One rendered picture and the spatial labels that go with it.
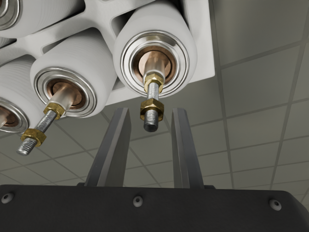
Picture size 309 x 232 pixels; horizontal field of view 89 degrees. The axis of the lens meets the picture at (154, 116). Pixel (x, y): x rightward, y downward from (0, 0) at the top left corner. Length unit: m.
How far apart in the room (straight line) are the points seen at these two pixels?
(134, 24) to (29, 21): 0.10
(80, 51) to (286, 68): 0.51
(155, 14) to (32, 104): 0.21
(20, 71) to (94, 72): 0.14
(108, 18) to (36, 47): 0.12
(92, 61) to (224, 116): 0.49
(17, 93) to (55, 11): 0.12
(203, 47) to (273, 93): 0.39
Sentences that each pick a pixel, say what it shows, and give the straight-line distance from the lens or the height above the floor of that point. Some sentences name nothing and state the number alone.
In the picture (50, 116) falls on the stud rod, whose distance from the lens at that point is 0.20.
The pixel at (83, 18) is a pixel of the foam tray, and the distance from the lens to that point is 0.26.
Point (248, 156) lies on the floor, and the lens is 0.85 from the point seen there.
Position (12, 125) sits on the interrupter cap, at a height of 0.25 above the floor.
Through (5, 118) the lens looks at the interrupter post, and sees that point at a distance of 0.31.
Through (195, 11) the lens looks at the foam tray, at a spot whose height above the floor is 0.18.
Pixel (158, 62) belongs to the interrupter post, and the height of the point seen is 0.26.
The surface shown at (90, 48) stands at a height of 0.20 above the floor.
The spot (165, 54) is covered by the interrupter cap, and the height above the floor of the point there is 0.25.
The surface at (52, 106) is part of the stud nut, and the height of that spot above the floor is 0.29.
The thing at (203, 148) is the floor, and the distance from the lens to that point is 0.72.
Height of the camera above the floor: 0.42
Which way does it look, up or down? 48 degrees down
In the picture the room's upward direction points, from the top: 178 degrees counter-clockwise
